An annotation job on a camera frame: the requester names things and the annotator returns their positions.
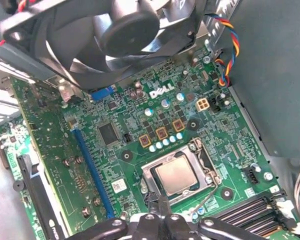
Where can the CPU socket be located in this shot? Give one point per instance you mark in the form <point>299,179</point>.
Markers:
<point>203,160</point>

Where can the beige four-pin socket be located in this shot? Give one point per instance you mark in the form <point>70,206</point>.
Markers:
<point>202,105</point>

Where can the blue expansion slot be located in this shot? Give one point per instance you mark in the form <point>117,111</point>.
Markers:
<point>92,170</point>

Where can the yellow square inductor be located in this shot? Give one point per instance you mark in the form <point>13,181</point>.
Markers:
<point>178,125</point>
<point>145,141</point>
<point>162,133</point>

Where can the green motherboard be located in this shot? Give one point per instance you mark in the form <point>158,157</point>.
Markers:
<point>227,130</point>

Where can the black case fan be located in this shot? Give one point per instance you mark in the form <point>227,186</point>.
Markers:
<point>130,27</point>

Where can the metal socket cover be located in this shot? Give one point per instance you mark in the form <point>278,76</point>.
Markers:
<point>165,160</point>

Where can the black square chip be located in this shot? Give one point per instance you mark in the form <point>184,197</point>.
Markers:
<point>109,133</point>

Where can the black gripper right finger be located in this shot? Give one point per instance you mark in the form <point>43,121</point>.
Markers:
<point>177,227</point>

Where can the silver CPU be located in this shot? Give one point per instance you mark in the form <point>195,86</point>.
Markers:
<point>176,176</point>

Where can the black graphics card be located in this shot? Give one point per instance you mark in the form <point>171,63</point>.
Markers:
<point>52,150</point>

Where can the metal locking lever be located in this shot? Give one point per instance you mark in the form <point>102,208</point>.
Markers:
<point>205,198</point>

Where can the white coded sticker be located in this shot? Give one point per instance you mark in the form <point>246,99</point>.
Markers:
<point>118,185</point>

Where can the grey power supply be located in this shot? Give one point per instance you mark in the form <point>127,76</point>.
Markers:
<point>277,75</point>

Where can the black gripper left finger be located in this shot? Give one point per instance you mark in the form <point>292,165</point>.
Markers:
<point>150,227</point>

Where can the blue board connector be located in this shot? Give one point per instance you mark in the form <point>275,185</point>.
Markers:
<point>101,93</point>

